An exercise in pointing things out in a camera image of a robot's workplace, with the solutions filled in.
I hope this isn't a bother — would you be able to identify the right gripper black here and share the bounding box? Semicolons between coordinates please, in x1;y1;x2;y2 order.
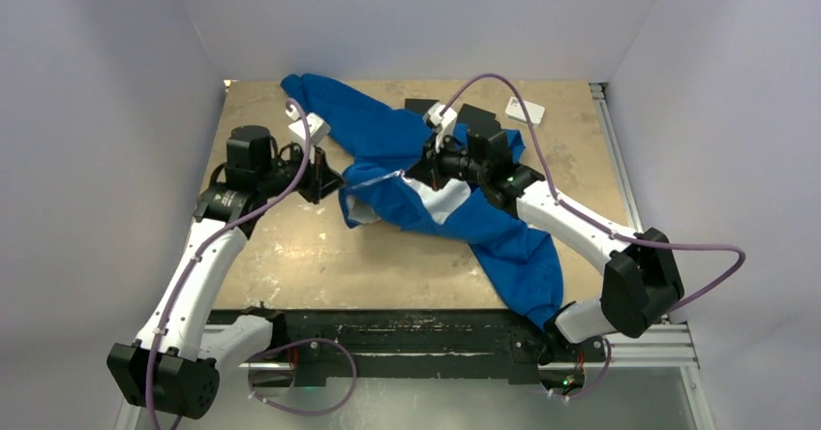
410;129;490;191

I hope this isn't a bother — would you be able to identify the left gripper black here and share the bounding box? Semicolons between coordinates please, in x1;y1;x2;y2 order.
257;140;346;204

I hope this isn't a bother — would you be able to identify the blue zip jacket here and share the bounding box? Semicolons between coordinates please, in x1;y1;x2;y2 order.
279;73;567;331

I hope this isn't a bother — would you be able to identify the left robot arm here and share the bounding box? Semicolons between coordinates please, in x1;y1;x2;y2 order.
106;119;343;419

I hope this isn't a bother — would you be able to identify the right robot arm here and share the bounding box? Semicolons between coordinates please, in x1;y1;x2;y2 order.
408;120;684;359

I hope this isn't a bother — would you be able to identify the black flat block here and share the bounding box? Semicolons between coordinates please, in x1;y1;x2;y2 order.
404;98;439;115
457;104;497;126

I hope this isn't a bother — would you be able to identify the white small box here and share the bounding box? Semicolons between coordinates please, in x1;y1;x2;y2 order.
504;96;545;126

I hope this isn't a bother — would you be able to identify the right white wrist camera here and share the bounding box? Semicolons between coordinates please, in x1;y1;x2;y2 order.
423;102;457;152

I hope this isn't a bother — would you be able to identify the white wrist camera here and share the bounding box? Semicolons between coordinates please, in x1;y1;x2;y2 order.
286;104;331;147
423;102;457;152

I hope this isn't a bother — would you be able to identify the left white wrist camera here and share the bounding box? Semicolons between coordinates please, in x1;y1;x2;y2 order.
286;104;331;147

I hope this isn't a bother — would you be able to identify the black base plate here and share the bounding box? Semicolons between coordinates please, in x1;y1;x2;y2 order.
250;309;606;389

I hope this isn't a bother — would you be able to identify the right side aluminium rail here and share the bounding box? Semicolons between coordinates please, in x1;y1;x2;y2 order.
589;83;644;230

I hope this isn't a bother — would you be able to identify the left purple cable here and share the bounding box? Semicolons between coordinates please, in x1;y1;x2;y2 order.
143;98;358;430

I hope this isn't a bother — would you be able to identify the aluminium frame rail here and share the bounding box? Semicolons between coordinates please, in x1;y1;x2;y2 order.
115;322;717;430

